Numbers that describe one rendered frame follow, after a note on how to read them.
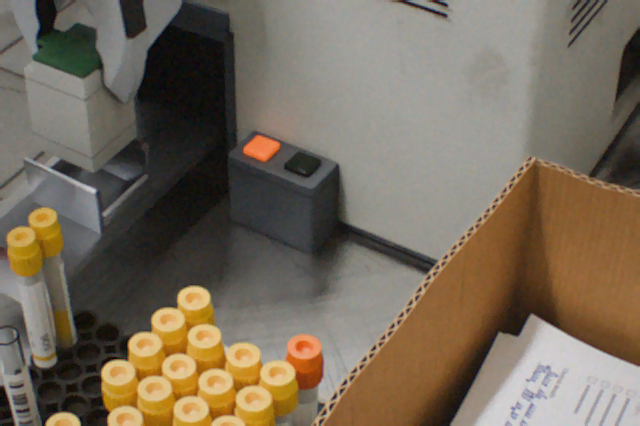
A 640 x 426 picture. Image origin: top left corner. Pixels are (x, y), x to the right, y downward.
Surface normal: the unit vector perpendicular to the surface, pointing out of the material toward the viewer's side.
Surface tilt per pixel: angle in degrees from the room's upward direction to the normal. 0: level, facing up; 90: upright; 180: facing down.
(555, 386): 3
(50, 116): 90
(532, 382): 2
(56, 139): 90
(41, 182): 90
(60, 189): 90
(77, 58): 1
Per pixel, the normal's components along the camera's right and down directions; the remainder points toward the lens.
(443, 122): -0.53, 0.55
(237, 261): 0.01, -0.76
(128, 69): 0.11, 0.85
